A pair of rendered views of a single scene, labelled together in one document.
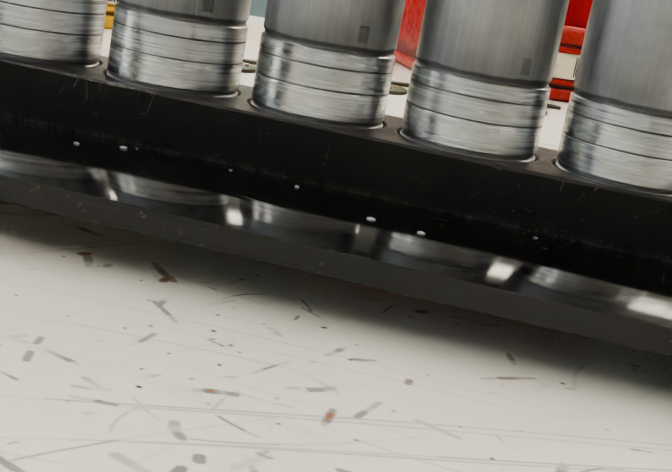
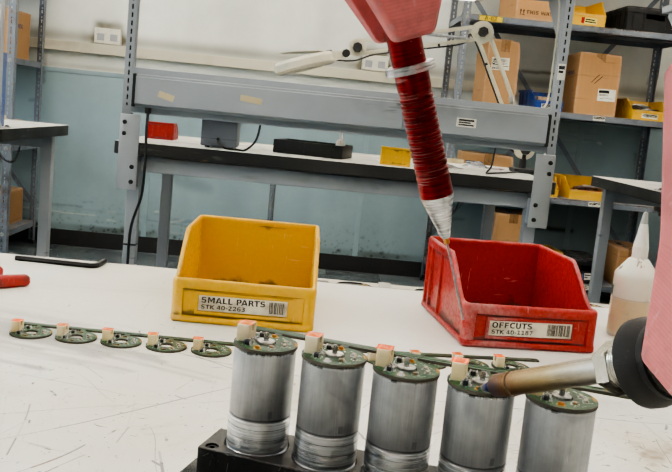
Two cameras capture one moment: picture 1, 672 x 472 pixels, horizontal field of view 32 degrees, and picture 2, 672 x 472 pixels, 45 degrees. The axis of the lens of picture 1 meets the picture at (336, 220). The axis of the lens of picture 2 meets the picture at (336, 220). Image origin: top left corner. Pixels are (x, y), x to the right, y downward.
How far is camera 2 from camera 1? 0.13 m
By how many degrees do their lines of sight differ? 9
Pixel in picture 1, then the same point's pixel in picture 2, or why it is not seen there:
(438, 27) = (449, 443)
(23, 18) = (253, 436)
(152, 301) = not seen: outside the picture
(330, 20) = (397, 441)
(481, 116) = not seen: outside the picture
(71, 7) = (275, 428)
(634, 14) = (540, 441)
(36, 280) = not seen: outside the picture
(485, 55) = (471, 458)
